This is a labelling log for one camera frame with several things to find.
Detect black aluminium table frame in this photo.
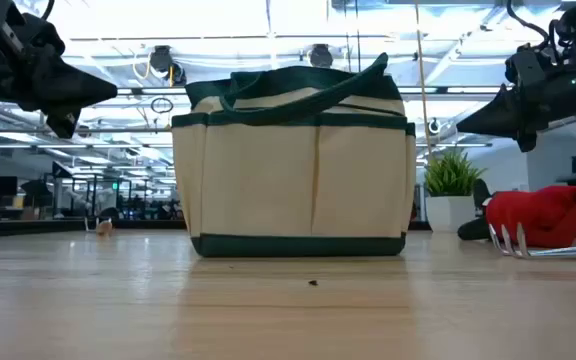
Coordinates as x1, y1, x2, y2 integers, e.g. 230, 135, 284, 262
0, 218, 576, 239

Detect green plant in white pot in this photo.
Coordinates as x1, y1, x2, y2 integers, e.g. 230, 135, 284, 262
423, 149, 487, 233

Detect steel claw rake wooden handle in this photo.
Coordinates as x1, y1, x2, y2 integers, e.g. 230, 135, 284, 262
487, 222, 576, 261

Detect red black gardening gloves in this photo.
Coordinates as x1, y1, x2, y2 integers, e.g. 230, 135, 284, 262
457, 178, 576, 249

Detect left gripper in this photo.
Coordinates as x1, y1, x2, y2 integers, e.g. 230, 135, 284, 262
0, 0, 118, 140

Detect beige green gardening tote bag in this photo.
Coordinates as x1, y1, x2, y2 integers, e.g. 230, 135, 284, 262
171, 52, 418, 259

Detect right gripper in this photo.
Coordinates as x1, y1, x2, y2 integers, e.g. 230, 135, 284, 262
456, 45, 576, 153

